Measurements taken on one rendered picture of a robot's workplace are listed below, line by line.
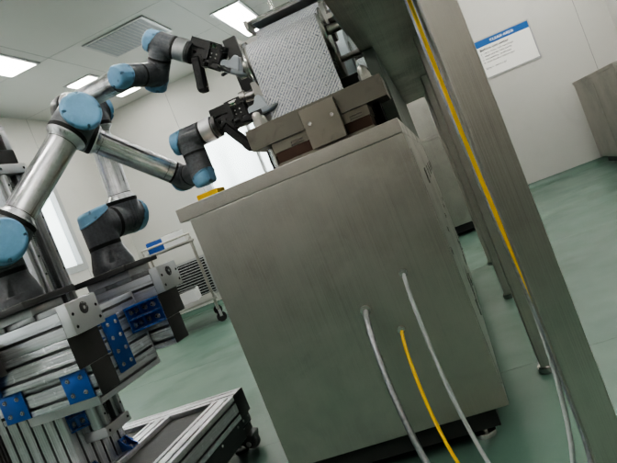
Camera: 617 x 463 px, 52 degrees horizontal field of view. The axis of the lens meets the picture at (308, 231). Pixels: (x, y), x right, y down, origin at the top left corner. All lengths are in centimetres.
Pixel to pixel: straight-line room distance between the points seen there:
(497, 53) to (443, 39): 642
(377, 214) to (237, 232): 39
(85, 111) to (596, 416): 147
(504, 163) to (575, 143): 649
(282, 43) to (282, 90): 14
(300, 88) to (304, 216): 45
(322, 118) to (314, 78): 26
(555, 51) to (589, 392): 658
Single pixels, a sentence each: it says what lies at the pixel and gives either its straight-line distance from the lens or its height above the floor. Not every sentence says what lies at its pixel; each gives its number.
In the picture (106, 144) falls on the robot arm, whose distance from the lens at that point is 205.
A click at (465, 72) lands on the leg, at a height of 89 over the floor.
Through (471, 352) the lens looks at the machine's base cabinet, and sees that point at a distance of 171.
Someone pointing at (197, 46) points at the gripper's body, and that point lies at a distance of 211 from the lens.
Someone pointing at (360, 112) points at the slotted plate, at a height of 96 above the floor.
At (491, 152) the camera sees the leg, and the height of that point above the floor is 74.
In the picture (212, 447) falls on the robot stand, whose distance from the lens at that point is 219.
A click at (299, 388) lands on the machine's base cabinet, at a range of 179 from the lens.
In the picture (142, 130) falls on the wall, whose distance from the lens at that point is 829.
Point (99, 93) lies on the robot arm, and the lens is 217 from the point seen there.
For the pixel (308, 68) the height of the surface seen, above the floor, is 116.
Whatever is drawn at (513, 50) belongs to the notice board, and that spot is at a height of 151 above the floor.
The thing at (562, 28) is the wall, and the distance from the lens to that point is 769.
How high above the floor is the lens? 78
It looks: 2 degrees down
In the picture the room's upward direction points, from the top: 22 degrees counter-clockwise
